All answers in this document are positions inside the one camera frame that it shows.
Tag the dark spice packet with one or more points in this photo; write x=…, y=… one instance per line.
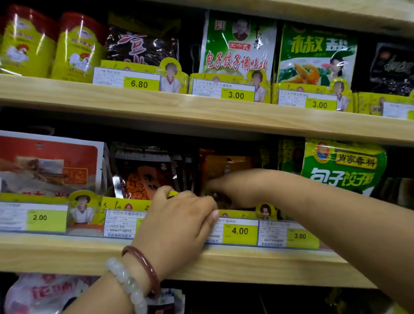
x=142, y=45

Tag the dark seasoning packet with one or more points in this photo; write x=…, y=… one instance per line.
x=398, y=192

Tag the white pink packet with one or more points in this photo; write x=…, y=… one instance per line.
x=45, y=292

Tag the wooden store shelving with goods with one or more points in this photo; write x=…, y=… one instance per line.
x=194, y=110

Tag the row of yellow price tags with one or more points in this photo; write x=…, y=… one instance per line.
x=39, y=218
x=142, y=82

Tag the brown orange packet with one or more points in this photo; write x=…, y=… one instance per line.
x=142, y=174

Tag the yellow jar red lid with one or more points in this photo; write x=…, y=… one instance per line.
x=26, y=42
x=77, y=48

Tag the person's right hand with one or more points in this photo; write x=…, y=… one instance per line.
x=242, y=187

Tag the person's right forearm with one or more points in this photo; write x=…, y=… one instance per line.
x=362, y=233

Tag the green orange seasoning packet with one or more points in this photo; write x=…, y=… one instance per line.
x=317, y=55

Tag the red white flat packet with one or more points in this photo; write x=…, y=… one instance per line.
x=48, y=162

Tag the red brown clear packet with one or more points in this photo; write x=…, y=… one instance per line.
x=167, y=303

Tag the person's left hand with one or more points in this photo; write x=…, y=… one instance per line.
x=174, y=228

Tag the black seasoning packet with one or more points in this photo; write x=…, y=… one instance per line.
x=391, y=68

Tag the green white seasoning packet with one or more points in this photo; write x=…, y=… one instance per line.
x=239, y=45

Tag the yellow dumpling seasoning packets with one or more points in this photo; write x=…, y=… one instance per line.
x=223, y=165

